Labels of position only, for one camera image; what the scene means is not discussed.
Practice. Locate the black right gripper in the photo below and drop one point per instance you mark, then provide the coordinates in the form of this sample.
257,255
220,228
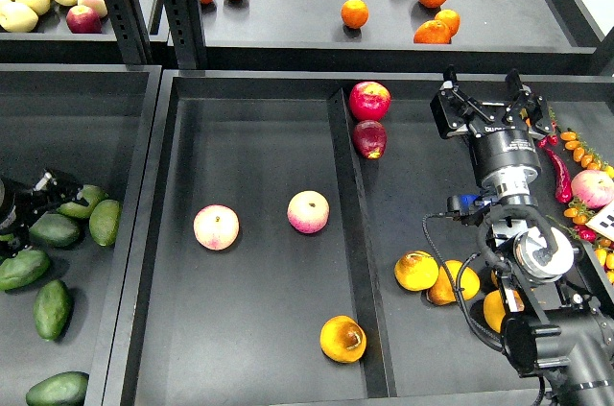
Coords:
500,134

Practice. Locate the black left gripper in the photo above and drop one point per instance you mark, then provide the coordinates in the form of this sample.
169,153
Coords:
22,205

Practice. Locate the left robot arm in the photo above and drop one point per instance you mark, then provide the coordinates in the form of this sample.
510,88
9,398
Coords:
23,205

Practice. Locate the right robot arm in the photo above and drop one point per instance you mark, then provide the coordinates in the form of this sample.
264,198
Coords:
558,307

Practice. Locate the dark green avocado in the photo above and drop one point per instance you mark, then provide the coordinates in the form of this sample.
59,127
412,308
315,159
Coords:
55,230

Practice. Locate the green avocado bottom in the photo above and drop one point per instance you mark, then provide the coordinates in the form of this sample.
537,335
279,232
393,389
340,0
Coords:
65,388

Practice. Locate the yellow orange pear lying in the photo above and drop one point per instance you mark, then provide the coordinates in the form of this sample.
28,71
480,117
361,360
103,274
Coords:
441,292

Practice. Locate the black upper right shelf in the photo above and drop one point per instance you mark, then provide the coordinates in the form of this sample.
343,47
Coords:
550,37

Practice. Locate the orange front right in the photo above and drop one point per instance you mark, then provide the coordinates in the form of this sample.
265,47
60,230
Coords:
432,32

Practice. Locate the orange right small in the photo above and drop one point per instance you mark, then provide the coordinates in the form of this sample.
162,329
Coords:
451,19

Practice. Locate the black left tray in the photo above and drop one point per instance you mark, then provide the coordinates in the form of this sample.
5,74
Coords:
93,122

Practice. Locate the black tray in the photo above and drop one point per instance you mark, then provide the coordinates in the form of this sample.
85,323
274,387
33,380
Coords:
241,326
93,122

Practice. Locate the cherry tomato bunch upper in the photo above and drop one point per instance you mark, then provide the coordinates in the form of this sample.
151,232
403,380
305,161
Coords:
552,138

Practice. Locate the cherry tomato bunch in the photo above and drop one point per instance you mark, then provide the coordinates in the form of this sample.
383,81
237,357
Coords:
552,138
572,222

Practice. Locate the bright red apple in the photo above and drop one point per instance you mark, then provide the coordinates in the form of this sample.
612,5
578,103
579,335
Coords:
369,101

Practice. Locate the orange cherry tomato vine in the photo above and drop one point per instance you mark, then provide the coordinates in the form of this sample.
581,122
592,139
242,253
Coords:
584,155

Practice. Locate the dark red apple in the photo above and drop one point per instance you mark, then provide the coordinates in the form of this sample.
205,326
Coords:
369,138

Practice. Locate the red chili pepper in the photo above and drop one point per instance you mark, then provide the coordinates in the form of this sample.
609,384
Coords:
563,190

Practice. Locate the orange centre shelf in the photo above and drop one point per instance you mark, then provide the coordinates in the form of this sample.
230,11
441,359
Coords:
354,14

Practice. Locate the pink apple right tray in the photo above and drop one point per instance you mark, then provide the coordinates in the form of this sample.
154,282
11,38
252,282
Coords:
593,188

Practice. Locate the cherry tomato bunch lower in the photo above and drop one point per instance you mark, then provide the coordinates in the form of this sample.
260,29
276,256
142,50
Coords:
572,222

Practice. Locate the pink apple left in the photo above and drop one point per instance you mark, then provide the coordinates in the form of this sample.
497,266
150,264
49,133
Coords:
216,227

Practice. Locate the pink apple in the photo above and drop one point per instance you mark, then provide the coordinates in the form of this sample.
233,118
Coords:
216,227
308,212

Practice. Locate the red apple on shelf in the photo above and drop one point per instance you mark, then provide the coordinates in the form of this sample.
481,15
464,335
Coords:
81,19

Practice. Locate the pale yellow apple front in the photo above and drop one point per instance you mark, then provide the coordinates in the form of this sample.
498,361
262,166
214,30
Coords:
18,18

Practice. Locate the white marker tag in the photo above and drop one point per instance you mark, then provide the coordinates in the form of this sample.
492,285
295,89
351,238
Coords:
603,222

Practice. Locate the pink peach on shelf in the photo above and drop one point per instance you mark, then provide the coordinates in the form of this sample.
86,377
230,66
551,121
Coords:
98,6

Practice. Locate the pink apple centre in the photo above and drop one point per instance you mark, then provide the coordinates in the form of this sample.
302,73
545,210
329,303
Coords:
308,212

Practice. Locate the black centre tray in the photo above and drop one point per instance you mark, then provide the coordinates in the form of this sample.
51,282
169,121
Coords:
241,326

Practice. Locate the black tray divider centre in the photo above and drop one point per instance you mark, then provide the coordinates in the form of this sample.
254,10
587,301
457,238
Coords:
363,273

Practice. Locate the black perforated post left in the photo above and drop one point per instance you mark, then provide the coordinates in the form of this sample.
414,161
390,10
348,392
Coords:
130,31

